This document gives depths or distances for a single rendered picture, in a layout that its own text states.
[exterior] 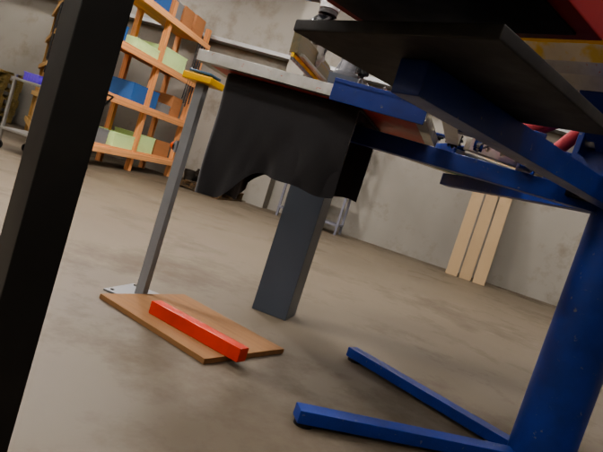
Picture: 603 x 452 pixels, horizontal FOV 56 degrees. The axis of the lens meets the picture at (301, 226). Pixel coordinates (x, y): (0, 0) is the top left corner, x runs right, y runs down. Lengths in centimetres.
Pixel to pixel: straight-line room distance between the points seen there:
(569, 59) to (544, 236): 767
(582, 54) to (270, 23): 876
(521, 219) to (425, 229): 140
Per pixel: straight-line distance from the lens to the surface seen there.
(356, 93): 179
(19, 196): 65
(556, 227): 913
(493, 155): 246
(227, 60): 196
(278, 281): 278
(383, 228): 907
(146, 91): 867
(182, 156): 241
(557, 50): 150
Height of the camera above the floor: 69
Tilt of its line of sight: 5 degrees down
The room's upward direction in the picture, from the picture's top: 18 degrees clockwise
